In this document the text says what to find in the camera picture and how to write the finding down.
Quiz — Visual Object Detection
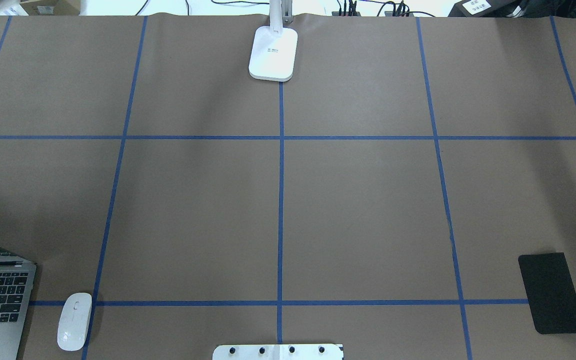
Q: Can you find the black box with label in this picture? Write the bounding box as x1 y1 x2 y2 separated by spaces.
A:
448 0 521 18

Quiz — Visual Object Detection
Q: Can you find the cardboard box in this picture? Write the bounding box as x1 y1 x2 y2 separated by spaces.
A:
19 0 82 16

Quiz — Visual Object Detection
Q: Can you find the white computer mouse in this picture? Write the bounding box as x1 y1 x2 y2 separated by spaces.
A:
56 292 93 352

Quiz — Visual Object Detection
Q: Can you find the black usb hub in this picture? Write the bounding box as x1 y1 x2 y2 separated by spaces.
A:
331 0 361 18

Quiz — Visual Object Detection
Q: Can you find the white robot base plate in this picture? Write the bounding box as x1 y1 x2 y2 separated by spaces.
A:
212 343 345 360

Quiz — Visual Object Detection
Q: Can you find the black mouse pad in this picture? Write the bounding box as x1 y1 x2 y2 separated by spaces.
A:
518 251 576 335

